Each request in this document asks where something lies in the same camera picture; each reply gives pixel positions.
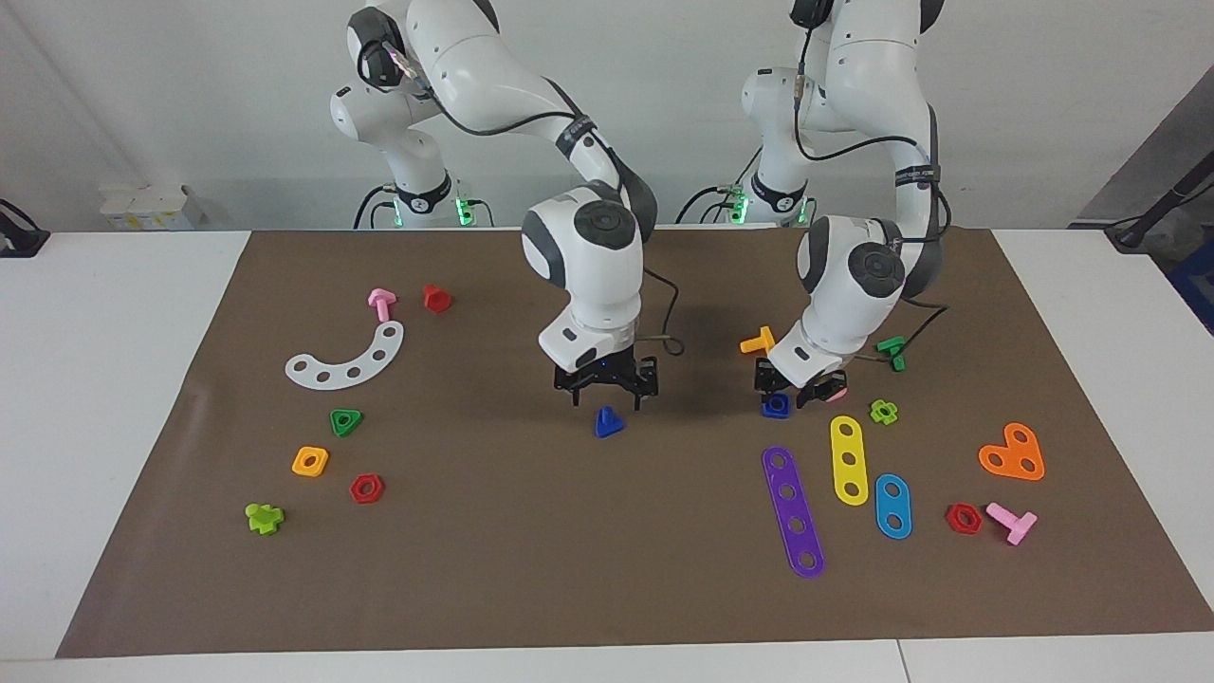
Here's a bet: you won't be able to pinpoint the purple four-hole strip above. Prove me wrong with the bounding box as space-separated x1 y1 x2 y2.
762 446 826 580

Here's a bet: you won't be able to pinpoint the brown table mat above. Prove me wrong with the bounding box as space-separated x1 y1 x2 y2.
55 226 1214 659

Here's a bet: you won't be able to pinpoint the black clamp mount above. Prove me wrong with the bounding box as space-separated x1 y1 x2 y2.
0 197 50 259

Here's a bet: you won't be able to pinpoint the white curved five-hole plate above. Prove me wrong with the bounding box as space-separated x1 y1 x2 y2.
285 321 406 391

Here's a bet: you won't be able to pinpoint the yellow three-hole strip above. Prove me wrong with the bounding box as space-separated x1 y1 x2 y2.
830 415 870 507

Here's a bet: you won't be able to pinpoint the white adapter boxes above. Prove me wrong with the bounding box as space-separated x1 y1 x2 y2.
99 183 205 231

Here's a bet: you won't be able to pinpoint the blue crate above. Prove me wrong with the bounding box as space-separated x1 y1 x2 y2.
1169 242 1214 335

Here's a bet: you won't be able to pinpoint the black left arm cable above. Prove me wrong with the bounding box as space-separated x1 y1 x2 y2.
795 19 951 369

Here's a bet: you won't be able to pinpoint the black base cable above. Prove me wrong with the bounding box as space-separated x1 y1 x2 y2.
675 183 750 226
354 185 392 231

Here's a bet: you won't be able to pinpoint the grey partition panel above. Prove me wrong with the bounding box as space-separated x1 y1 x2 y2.
1070 66 1214 229

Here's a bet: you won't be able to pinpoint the orange heart-shaped plate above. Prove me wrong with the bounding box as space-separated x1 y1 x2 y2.
978 422 1046 482

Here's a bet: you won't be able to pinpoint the blue two-hole strip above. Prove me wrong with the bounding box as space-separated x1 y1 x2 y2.
874 473 913 541

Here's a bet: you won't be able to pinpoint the black stand pole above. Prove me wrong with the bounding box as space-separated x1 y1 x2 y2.
1105 152 1214 250

